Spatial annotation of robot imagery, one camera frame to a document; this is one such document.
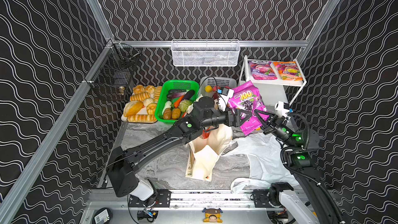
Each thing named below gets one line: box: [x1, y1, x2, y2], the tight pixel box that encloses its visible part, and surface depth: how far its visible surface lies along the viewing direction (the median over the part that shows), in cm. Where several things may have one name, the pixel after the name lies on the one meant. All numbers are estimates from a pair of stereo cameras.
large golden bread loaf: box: [122, 100, 144, 118], surface depth 106 cm
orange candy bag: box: [273, 61, 304, 81], surface depth 82 cm
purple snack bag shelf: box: [228, 80, 267, 136], surface depth 60 cm
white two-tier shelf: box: [237, 55, 307, 107], surface depth 81 cm
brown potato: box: [163, 107, 173, 120], surface depth 99 cm
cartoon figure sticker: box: [201, 207, 223, 223], surface depth 70 cm
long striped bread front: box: [126, 114, 158, 123], surface depth 102 cm
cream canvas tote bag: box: [185, 124, 234, 182], surface depth 67 cm
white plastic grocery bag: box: [220, 131, 301, 194], surface depth 84 cm
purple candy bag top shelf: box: [248, 60, 278, 81], surface depth 81 cm
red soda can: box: [202, 129, 210, 139], surface depth 94 cm
